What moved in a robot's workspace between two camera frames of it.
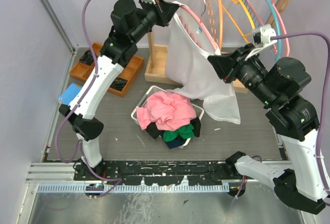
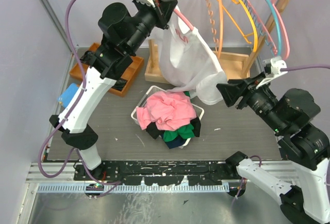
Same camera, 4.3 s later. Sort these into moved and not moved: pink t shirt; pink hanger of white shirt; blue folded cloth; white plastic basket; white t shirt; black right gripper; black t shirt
Moved: pink hanger of white shirt; white t shirt; black right gripper
Not moved: white plastic basket; pink t shirt; black t shirt; blue folded cloth
